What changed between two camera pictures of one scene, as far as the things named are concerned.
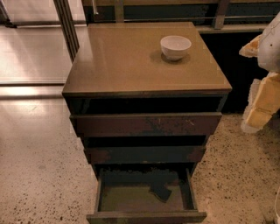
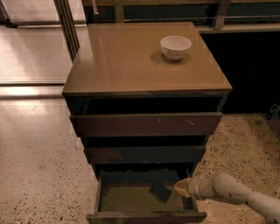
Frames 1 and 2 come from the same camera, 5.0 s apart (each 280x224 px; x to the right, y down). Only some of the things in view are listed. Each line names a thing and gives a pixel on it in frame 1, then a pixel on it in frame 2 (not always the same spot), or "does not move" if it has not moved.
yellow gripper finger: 250,49 → 199,186
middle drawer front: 176,154 does not move
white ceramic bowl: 173,46 does not move
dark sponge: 160,192 does not move
